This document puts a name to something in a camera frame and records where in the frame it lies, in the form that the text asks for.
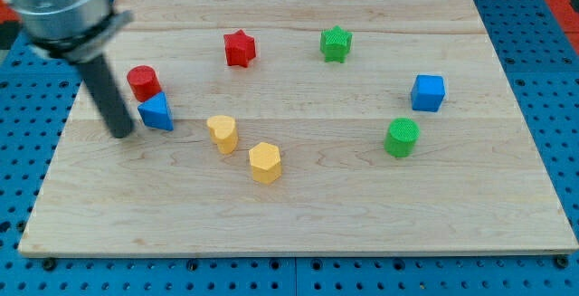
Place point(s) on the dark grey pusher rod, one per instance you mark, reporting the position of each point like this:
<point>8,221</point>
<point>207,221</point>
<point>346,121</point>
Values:
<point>106,96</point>

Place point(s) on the green cylinder block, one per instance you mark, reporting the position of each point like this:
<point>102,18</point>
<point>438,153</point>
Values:
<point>401,137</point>

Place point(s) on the red cylinder block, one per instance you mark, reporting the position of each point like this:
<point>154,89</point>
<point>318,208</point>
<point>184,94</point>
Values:
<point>143,82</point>

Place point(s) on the yellow hexagon block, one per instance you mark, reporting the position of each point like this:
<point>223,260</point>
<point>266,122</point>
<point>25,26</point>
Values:
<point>265,162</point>

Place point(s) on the yellow heart block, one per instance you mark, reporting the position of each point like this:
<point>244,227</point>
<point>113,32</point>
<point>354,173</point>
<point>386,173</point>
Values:
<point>223,133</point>

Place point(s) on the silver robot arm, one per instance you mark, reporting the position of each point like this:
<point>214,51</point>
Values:
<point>74,30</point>

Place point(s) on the blue triangle block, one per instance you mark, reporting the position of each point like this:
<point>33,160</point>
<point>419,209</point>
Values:
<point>156,113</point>

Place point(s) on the red star block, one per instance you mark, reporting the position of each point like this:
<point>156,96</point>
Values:
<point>239,48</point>

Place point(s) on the blue cube block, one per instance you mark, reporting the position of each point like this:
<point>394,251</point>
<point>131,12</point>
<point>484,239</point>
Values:
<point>428,93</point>

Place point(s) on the wooden board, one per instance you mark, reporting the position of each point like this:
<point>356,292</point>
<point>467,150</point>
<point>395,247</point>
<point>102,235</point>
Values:
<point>473,185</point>

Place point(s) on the green star block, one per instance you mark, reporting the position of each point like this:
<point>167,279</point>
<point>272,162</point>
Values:
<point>335,44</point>

